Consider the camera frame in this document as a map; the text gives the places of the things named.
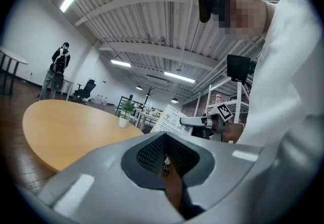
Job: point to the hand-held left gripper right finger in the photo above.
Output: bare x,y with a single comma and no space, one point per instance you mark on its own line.
222,162

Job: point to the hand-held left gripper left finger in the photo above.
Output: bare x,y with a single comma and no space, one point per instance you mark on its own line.
101,167

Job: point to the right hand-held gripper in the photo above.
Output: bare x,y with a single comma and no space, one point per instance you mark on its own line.
218,123

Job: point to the white printed card stand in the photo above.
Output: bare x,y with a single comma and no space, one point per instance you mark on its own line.
170,119

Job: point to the person's right hand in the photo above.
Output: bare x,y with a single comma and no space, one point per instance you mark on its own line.
232,132

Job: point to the round pendant lamp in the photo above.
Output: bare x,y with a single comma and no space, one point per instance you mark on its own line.
174,100
139,88

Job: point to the long ceiling light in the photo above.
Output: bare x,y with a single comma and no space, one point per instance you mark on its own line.
120,63
69,0
179,77

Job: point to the black coat rack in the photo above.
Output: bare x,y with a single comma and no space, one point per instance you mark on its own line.
150,94

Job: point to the white metal shelving rack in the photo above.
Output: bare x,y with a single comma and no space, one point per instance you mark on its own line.
239,99

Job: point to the small potted green plant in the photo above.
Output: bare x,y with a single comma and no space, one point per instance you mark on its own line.
125,114

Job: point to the black office chair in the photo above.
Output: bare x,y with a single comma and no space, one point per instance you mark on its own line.
85,90

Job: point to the white desk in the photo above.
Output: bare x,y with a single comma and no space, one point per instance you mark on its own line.
67,83

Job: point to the person's white shirt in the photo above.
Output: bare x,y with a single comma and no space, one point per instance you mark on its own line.
286,79

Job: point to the person's head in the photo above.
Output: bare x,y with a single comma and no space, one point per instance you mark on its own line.
243,13

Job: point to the round white table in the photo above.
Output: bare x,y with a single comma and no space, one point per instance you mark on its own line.
12,56

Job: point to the black chest-mounted camera box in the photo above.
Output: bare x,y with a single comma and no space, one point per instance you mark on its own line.
238,68

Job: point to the black head-worn camera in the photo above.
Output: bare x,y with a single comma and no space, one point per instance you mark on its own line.
205,8

